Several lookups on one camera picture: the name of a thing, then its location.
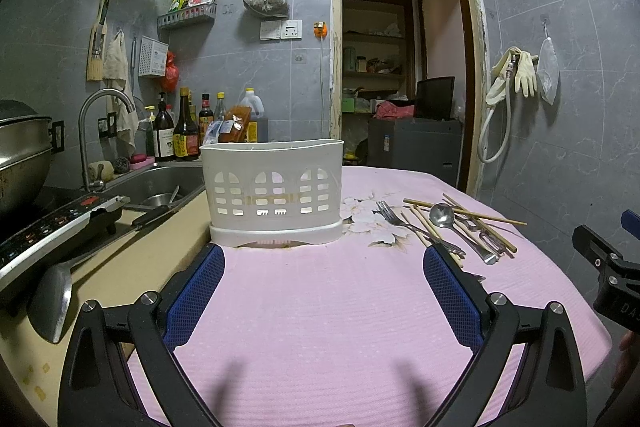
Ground silver spoon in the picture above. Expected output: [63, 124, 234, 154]
[428, 204, 499, 265]

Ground wooden chopstick pale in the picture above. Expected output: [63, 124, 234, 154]
[409, 206, 465, 268]

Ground silver fork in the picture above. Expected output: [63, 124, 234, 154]
[376, 200, 466, 260]

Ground white plastic utensil caddy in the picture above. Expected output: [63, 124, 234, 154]
[201, 139, 343, 247]

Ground long wooden chopstick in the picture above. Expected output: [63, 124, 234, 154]
[402, 198, 528, 227]

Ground person's right hand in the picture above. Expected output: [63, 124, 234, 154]
[611, 331, 639, 389]

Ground induction cooktop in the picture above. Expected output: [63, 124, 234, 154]
[1, 187, 130, 291]

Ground clear hanging plastic bag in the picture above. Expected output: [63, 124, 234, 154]
[536, 26, 560, 106]

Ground steel bowl in sink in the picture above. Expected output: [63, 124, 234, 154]
[141, 185, 181, 207]

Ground chrome sink faucet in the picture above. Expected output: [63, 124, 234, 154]
[77, 88, 138, 193]

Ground stainless steel sink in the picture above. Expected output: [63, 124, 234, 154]
[102, 160, 205, 212]

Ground dark grey cabinet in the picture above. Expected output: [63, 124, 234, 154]
[367, 118, 462, 185]

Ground pink floral table mat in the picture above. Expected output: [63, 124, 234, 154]
[175, 167, 612, 426]

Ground black monitor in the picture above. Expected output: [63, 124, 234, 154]
[414, 76, 454, 120]

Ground soy sauce bottle yellow label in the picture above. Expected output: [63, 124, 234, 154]
[172, 87, 200, 160]

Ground dark wine bottle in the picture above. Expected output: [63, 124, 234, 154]
[153, 92, 175, 161]

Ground steel cooking pot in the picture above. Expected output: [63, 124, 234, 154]
[0, 98, 65, 213]

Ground dark sauce bottle red cap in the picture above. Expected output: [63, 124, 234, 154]
[198, 93, 215, 144]

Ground red cloth pile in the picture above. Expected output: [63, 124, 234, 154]
[374, 101, 414, 120]

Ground brown sauce pouch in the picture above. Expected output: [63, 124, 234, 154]
[218, 105, 252, 143]

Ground clear bottle yellow cap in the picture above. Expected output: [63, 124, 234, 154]
[214, 91, 226, 120]

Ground red plastic bag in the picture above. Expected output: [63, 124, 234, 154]
[160, 51, 180, 93]

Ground large oil jug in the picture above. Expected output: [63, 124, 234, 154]
[240, 88, 268, 143]

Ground hanging beige cloth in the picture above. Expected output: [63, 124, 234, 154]
[103, 30, 139, 157]

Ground wooden shelf unit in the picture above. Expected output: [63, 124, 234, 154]
[342, 0, 416, 101]

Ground hanging wooden brush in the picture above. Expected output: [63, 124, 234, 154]
[86, 0, 111, 82]

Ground steel ladle black handle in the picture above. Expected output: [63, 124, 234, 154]
[28, 201, 182, 346]

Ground rubber gloves on wall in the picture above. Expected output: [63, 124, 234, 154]
[485, 46, 537, 106]

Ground white hose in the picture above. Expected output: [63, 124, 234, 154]
[476, 60, 516, 165]

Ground wooden door frame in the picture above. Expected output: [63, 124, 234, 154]
[328, 0, 489, 196]

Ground white square wall basket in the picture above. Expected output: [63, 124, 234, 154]
[138, 36, 168, 77]

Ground grey wall shelf rack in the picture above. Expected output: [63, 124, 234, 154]
[157, 1, 217, 30]

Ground wall socket panel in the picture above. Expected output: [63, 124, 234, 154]
[259, 20, 303, 41]

